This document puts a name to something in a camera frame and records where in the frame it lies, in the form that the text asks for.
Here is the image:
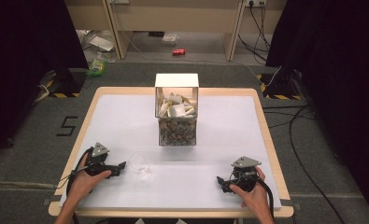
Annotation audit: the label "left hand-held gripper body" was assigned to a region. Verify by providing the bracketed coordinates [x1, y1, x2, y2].
[83, 142, 119, 179]

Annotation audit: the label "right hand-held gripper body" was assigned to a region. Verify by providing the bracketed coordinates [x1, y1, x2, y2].
[227, 156, 266, 193]

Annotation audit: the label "clear glass cup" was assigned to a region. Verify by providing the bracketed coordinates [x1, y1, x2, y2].
[128, 151, 152, 182]

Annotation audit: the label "clear box with white lid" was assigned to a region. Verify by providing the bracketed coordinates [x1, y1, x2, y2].
[154, 73, 200, 147]

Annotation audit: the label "person's right hand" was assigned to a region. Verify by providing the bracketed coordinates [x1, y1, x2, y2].
[229, 166, 270, 216]

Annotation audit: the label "person's left hand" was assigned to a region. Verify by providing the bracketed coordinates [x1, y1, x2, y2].
[67, 153, 112, 203]

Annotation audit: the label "white table mat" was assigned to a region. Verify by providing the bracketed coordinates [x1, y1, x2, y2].
[59, 93, 283, 210]

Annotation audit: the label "wooden table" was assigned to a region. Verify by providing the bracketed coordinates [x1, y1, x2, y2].
[48, 86, 295, 218]

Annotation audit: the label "pile of dark packets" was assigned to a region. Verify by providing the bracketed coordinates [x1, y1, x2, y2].
[159, 117, 197, 147]

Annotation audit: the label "pile of white packets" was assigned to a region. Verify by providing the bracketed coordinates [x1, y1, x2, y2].
[157, 92, 198, 119]

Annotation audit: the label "black yellow striped stand base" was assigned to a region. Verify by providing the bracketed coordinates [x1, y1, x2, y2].
[256, 69, 303, 101]
[36, 68, 88, 99]

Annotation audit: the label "green packet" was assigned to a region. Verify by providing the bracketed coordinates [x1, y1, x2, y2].
[86, 59, 107, 77]

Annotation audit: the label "crumpled clear plastic bag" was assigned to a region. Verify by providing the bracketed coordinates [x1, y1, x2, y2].
[75, 29, 120, 63]

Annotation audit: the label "black curtain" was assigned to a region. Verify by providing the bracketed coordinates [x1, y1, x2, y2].
[0, 0, 90, 161]
[265, 0, 369, 216]

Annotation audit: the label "wooden desk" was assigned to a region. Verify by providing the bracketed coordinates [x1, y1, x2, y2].
[64, 0, 288, 62]

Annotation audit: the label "right hand-held gripper black cable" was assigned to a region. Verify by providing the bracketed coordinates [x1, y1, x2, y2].
[256, 177, 276, 222]

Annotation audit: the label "hand-held gripper black cable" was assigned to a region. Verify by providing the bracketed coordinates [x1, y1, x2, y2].
[256, 177, 276, 222]
[54, 147, 94, 224]

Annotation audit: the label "left hand-held gripper black cable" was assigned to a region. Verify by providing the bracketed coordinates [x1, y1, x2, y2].
[54, 147, 94, 224]

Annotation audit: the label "long black floor cable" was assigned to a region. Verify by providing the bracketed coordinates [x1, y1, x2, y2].
[289, 105, 347, 224]

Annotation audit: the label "thin black floor cables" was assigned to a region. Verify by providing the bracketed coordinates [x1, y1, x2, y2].
[262, 105, 317, 129]

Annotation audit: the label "black cables from socket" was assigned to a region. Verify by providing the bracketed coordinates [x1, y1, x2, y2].
[237, 2, 272, 63]

